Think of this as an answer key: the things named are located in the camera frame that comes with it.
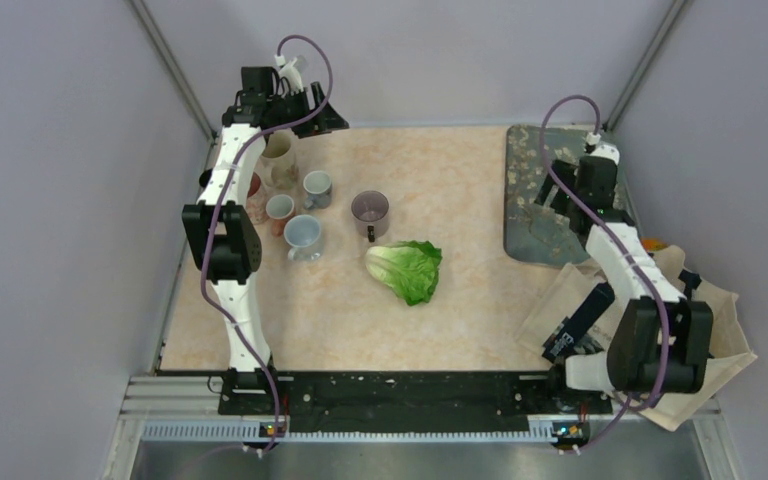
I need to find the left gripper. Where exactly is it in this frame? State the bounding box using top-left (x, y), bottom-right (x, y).
top-left (266, 81), bottom-right (348, 138)

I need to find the cream tall mug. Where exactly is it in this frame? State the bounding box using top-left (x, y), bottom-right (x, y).
top-left (260, 130), bottom-right (299, 191)

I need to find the blue grey mug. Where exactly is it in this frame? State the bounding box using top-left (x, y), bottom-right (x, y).
top-left (302, 170), bottom-right (333, 210)

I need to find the mauve mug black handle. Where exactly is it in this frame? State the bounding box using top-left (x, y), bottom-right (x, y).
top-left (350, 190), bottom-right (390, 243)

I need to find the terracotta pink mug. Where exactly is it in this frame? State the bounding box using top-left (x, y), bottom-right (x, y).
top-left (265, 194), bottom-right (297, 238)

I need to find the large pink mug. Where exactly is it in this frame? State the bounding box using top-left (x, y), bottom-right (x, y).
top-left (245, 173), bottom-right (269, 225)

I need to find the pale blue glass mug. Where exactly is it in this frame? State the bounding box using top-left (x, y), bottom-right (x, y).
top-left (283, 214), bottom-right (324, 261)

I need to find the brown patterned mug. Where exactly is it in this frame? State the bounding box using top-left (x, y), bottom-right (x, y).
top-left (198, 169), bottom-right (212, 189)

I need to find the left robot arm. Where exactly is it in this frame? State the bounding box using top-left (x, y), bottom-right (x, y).
top-left (182, 64), bottom-right (348, 414)

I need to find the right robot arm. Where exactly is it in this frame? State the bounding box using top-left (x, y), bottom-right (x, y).
top-left (535, 155), bottom-right (714, 412)

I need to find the floral patterned tray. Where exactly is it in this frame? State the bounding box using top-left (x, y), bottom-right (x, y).
top-left (503, 124), bottom-right (636, 267)

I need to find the beige tote bag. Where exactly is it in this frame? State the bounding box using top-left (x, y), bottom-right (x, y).
top-left (515, 259), bottom-right (757, 431)

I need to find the green lettuce head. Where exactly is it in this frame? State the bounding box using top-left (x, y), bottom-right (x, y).
top-left (364, 241), bottom-right (443, 306)

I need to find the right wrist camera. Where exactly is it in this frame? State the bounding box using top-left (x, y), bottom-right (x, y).
top-left (584, 132), bottom-right (620, 165)

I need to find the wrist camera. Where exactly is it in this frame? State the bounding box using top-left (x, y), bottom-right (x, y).
top-left (274, 54), bottom-right (308, 93)
top-left (584, 132), bottom-right (620, 165)

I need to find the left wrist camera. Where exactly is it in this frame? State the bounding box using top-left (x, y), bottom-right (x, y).
top-left (274, 54), bottom-right (308, 93)

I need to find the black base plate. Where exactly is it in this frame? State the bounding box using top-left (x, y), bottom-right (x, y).
top-left (218, 370), bottom-right (612, 434)

